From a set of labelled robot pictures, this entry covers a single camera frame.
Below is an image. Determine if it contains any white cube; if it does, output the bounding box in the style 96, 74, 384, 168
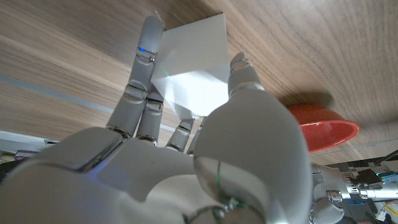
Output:
150, 12, 231, 121

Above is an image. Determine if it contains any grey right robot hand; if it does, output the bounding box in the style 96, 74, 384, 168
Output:
0, 15, 313, 224

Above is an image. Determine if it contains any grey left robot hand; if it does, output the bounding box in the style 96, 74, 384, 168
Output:
310, 163, 354, 224

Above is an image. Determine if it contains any red bowl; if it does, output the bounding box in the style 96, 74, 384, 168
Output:
285, 104, 361, 153

